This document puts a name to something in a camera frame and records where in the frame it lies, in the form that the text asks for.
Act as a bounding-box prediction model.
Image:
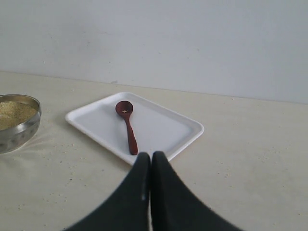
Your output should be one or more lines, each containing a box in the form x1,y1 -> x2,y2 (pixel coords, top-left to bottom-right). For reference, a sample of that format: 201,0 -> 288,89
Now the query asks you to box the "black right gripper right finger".
150,151 -> 240,231

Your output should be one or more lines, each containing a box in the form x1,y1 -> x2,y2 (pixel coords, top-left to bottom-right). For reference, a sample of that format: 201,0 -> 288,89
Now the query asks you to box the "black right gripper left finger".
67,153 -> 151,231

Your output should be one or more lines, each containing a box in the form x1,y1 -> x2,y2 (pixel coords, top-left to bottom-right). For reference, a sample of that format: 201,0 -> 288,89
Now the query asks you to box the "dark red wooden spoon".
115,101 -> 138,155

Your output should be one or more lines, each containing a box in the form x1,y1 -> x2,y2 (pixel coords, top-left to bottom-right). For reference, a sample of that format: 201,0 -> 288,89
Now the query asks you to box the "white rectangular plastic tray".
65,92 -> 204,165

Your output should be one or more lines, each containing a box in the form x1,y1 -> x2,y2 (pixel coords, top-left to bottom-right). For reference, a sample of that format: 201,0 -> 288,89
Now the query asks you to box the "steel bowl of millet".
0,94 -> 41,154

